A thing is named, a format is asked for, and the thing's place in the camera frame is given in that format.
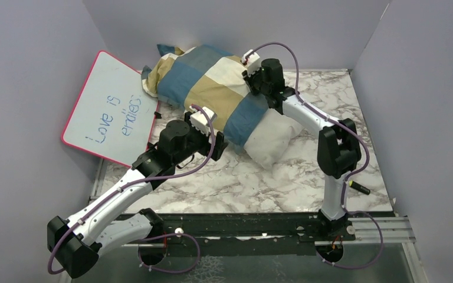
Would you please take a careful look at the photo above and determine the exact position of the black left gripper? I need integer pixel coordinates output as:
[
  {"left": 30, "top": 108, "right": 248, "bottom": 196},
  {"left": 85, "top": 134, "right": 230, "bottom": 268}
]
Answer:
[{"left": 173, "top": 112, "right": 228, "bottom": 166}]

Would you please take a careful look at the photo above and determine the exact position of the white pillow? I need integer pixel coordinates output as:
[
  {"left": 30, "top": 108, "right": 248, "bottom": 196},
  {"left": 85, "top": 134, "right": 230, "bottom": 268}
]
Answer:
[{"left": 244, "top": 109, "right": 303, "bottom": 170}]

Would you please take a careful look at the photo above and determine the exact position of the blue beige checked pillowcase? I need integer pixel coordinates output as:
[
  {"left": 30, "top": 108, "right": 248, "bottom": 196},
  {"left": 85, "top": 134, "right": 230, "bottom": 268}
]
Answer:
[{"left": 142, "top": 44, "right": 268, "bottom": 147}]

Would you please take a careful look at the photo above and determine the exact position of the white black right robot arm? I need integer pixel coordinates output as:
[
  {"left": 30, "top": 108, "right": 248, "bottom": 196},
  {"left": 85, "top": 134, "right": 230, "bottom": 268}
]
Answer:
[{"left": 241, "top": 58, "right": 362, "bottom": 240}]

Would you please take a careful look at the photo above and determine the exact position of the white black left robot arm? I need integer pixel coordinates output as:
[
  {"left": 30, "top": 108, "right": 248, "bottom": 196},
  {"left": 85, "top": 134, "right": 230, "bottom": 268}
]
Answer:
[{"left": 47, "top": 105, "right": 228, "bottom": 278}]

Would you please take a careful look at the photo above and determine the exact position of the pink framed whiteboard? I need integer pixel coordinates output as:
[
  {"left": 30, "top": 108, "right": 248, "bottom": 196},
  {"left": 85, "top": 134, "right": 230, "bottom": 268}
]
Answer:
[{"left": 61, "top": 51, "right": 159, "bottom": 167}]

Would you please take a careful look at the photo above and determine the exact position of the black yellow marker pen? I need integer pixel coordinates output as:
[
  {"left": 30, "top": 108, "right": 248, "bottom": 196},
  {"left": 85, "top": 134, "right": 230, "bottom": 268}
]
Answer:
[{"left": 349, "top": 180, "right": 371, "bottom": 195}]

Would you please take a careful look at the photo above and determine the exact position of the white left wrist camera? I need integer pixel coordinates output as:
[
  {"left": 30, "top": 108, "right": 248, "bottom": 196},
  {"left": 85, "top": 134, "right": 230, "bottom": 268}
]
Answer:
[{"left": 190, "top": 105, "right": 217, "bottom": 136}]

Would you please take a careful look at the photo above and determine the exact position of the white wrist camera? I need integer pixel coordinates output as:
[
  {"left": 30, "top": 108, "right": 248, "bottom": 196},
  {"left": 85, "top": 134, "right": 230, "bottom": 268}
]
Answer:
[
  {"left": 241, "top": 50, "right": 261, "bottom": 75},
  {"left": 190, "top": 105, "right": 217, "bottom": 136}
]

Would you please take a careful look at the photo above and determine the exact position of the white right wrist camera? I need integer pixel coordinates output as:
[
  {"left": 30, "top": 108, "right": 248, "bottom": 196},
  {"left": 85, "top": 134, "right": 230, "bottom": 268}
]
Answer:
[{"left": 241, "top": 50, "right": 261, "bottom": 75}]

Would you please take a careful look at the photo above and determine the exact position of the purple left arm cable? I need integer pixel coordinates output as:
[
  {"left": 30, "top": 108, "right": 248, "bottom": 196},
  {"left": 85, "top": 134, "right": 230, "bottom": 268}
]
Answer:
[{"left": 47, "top": 104, "right": 217, "bottom": 274}]

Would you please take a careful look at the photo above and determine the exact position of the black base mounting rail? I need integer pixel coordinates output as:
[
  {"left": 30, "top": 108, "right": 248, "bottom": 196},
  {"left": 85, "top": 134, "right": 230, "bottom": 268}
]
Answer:
[{"left": 133, "top": 212, "right": 355, "bottom": 259}]

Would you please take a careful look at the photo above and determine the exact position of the aluminium frame rail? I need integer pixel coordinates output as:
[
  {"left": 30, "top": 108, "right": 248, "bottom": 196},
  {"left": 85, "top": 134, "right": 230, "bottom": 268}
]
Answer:
[{"left": 58, "top": 217, "right": 429, "bottom": 283}]

